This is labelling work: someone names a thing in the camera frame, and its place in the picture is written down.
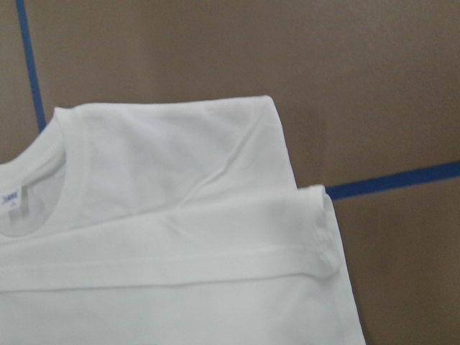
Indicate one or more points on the white long-sleeve printed shirt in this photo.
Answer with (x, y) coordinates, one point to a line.
(177, 223)

